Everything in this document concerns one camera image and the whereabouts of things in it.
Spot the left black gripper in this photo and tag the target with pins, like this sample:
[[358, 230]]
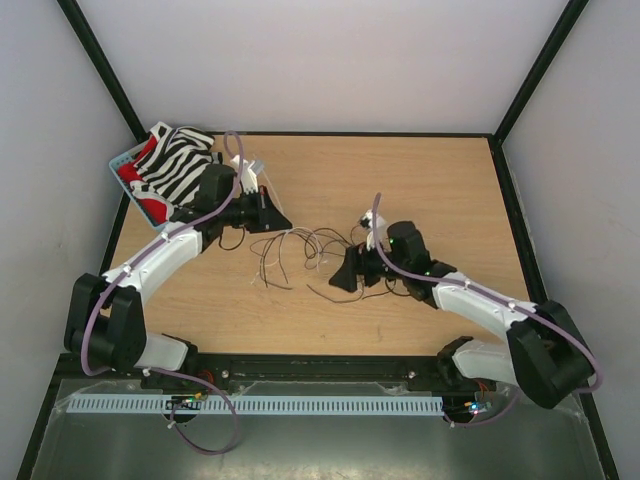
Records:
[[269, 218]]

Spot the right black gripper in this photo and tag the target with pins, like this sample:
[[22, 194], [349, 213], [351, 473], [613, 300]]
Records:
[[357, 261]]

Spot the white zip tie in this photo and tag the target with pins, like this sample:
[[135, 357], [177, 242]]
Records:
[[272, 190]]

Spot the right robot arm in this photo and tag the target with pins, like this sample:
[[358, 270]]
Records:
[[540, 350]]

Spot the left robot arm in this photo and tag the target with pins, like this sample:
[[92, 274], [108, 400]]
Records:
[[106, 325]]

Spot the zebra striped cloth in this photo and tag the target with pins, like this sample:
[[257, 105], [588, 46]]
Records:
[[172, 169]]

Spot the red cloth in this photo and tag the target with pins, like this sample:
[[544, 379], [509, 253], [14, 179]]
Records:
[[155, 208]]

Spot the light blue plastic basket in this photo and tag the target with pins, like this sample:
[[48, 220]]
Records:
[[116, 161]]

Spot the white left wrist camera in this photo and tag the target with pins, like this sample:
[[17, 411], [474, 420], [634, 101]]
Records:
[[249, 171]]

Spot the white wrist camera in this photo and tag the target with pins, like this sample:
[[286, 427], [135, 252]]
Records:
[[372, 224], [249, 171]]

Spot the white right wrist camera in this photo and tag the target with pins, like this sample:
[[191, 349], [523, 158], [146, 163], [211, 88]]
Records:
[[372, 224]]

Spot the light blue slotted cable duct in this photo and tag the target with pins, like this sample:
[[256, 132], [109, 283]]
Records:
[[257, 405]]

